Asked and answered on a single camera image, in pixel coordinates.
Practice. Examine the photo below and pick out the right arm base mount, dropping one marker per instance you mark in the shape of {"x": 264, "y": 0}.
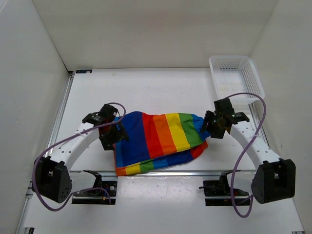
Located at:
{"x": 217, "y": 193}

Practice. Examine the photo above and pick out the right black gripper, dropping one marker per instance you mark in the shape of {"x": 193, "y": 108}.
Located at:
{"x": 208, "y": 116}

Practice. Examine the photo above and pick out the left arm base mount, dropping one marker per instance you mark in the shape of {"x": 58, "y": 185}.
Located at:
{"x": 90, "y": 188}

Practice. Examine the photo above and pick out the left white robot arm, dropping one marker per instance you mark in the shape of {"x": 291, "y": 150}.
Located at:
{"x": 51, "y": 177}

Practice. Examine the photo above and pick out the rainbow striped shorts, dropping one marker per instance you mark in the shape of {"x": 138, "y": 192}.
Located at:
{"x": 159, "y": 141}

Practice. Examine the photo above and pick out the white plastic mesh basket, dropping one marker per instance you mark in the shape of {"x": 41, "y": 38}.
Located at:
{"x": 236, "y": 75}

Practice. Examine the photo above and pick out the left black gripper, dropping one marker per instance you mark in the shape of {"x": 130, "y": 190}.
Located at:
{"x": 107, "y": 143}

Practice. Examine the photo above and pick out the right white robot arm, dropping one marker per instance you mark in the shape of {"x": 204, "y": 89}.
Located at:
{"x": 274, "y": 178}

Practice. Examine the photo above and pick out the dark label sticker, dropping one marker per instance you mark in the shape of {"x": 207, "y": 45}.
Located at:
{"x": 84, "y": 71}

